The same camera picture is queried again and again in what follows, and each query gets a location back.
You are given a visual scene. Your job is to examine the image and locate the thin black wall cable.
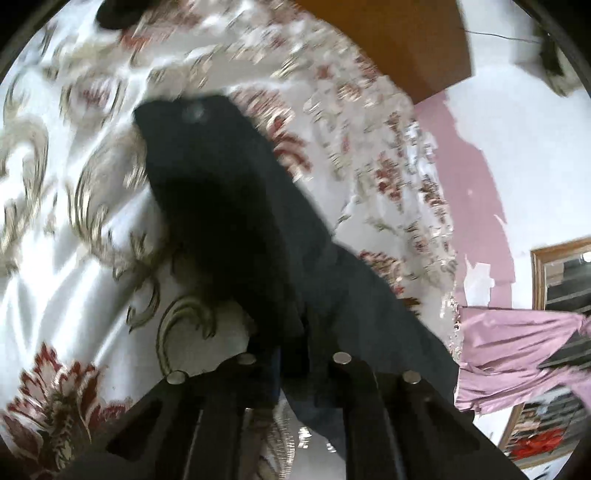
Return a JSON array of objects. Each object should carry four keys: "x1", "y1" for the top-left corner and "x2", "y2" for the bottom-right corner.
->
[{"x1": 464, "y1": 28, "x2": 546, "y2": 45}]

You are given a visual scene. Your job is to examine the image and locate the black garment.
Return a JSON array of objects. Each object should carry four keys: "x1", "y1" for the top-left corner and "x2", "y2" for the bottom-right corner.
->
[{"x1": 133, "y1": 95, "x2": 460, "y2": 462}]

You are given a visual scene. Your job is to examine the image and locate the red hanging cloth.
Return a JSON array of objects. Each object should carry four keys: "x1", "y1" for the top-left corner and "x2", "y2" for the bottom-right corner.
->
[{"x1": 512, "y1": 429, "x2": 570, "y2": 459}]

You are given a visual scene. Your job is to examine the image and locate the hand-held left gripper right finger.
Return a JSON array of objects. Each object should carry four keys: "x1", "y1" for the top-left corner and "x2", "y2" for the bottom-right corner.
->
[{"x1": 331, "y1": 352, "x2": 531, "y2": 480}]

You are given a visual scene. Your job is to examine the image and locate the small black object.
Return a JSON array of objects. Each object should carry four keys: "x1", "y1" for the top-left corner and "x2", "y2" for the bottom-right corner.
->
[{"x1": 96, "y1": 0, "x2": 154, "y2": 29}]

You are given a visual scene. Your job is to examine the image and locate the floral satin bedspread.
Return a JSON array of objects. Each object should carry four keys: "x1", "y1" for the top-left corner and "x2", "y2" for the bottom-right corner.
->
[{"x1": 0, "y1": 0, "x2": 462, "y2": 480}]

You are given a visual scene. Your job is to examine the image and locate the wooden framed barred window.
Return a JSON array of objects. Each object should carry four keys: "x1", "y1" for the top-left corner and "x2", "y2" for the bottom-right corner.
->
[{"x1": 499, "y1": 237, "x2": 591, "y2": 469}]

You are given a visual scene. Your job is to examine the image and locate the pink curtain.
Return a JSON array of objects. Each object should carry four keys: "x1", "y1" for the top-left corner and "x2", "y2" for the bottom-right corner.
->
[{"x1": 455, "y1": 307, "x2": 591, "y2": 414}]

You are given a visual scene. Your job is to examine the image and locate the wooden headboard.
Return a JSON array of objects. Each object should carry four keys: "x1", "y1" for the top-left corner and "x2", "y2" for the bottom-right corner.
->
[{"x1": 295, "y1": 0, "x2": 476, "y2": 104}]

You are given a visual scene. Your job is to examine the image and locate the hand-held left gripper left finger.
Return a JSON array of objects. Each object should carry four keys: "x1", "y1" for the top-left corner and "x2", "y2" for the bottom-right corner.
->
[{"x1": 60, "y1": 350, "x2": 281, "y2": 480}]

